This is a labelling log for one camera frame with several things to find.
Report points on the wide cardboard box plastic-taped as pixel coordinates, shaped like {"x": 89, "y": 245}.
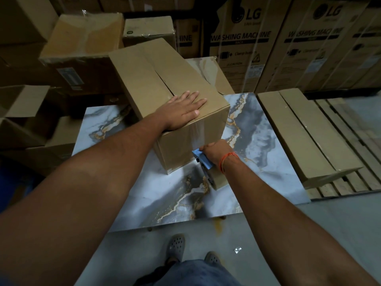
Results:
{"x": 80, "y": 38}

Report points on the person's left forearm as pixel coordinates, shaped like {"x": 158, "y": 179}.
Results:
{"x": 89, "y": 187}

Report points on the grey perforated shoe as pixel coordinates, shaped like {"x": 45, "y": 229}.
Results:
{"x": 212, "y": 258}
{"x": 175, "y": 245}

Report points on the person's right forearm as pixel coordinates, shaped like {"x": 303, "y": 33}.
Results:
{"x": 282, "y": 223}

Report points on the person's right fingers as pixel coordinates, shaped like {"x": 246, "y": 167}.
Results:
{"x": 206, "y": 148}

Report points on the brown cardboard box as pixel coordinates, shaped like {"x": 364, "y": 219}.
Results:
{"x": 154, "y": 74}

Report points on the open empty cardboard box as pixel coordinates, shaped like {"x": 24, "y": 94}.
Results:
{"x": 20, "y": 101}

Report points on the plain stacked cardboard box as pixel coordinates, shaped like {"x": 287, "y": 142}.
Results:
{"x": 23, "y": 17}

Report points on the person's blue jeans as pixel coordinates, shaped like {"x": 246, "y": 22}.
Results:
{"x": 193, "y": 274}

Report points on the grey perforated left shoe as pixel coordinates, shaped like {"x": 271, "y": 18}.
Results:
{"x": 175, "y": 245}

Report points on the wooden pallet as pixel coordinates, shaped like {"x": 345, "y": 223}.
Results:
{"x": 357, "y": 128}

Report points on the long flat cardboard carton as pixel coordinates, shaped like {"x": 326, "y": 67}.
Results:
{"x": 306, "y": 136}

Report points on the person's right hand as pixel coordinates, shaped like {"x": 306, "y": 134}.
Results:
{"x": 218, "y": 151}

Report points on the small cardboard box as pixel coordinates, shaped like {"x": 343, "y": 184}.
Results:
{"x": 148, "y": 29}

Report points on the person's left middle finger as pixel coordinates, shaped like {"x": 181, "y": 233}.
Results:
{"x": 193, "y": 97}

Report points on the person's left hand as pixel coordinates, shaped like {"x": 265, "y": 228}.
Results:
{"x": 178, "y": 111}

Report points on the orange thread wristband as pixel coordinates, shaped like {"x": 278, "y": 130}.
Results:
{"x": 227, "y": 159}

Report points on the dark printed cardboard carton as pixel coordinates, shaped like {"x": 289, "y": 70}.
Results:
{"x": 187, "y": 38}

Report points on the small shiny wrapper scrap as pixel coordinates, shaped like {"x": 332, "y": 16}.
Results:
{"x": 237, "y": 250}

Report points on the large printed appliance carton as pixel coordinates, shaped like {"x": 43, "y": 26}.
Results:
{"x": 357, "y": 62}
{"x": 309, "y": 41}
{"x": 247, "y": 41}

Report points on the person's left thumb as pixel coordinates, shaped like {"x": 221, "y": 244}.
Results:
{"x": 192, "y": 113}

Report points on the low plain cardboard box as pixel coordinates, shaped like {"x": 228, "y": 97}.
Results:
{"x": 56, "y": 142}

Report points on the grey perforated right shoe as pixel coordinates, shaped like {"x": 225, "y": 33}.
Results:
{"x": 212, "y": 258}

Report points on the person's left little finger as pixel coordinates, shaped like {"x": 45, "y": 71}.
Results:
{"x": 172, "y": 99}

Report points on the blue tape dispenser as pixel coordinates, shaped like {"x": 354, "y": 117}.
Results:
{"x": 205, "y": 162}

